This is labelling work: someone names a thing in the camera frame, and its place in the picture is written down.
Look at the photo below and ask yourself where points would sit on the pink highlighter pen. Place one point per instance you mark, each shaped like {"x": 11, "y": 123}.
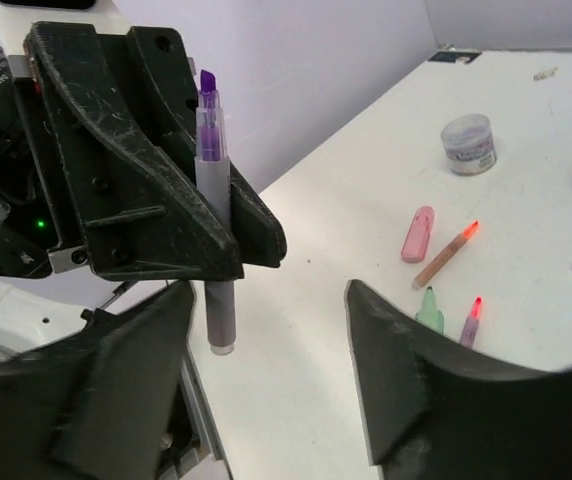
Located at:
{"x": 471, "y": 325}

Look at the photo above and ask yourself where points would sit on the purple highlighter pen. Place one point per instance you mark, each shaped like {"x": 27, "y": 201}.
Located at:
{"x": 212, "y": 169}

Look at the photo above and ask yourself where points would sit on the right clear clip jar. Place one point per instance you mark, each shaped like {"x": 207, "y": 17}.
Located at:
{"x": 468, "y": 143}

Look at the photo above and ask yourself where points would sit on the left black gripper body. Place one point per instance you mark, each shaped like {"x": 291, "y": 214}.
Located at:
{"x": 31, "y": 244}

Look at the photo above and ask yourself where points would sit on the orange highlighter pen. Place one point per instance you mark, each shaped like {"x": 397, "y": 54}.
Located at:
{"x": 444, "y": 256}

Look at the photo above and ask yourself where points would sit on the green highlighter pen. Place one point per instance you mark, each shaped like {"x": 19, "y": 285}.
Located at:
{"x": 428, "y": 314}

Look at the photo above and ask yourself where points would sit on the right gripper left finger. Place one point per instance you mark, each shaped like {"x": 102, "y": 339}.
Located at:
{"x": 97, "y": 404}

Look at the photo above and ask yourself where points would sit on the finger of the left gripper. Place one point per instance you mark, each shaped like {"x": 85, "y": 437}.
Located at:
{"x": 152, "y": 70}
{"x": 137, "y": 215}

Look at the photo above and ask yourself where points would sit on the pink highlighter cap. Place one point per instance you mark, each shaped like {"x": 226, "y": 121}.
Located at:
{"x": 418, "y": 235}

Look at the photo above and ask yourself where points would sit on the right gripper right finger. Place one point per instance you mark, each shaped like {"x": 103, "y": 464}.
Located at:
{"x": 434, "y": 409}

